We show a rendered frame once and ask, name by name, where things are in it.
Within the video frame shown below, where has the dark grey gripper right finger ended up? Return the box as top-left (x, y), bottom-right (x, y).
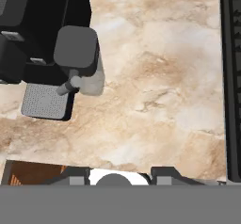
top-left (150, 166), bottom-right (205, 186)

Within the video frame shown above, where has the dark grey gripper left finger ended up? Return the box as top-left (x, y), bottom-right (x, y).
top-left (43, 167), bottom-right (92, 186)

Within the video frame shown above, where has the white round object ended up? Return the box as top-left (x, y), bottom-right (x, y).
top-left (88, 168), bottom-right (151, 186)

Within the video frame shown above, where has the brown wooden cupboard front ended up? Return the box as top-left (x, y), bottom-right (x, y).
top-left (0, 159), bottom-right (69, 186)

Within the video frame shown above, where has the black hob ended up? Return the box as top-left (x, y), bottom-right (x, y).
top-left (218, 0), bottom-right (241, 184)

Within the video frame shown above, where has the black coffee machine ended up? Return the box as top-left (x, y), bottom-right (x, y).
top-left (0, 0), bottom-right (106, 122)

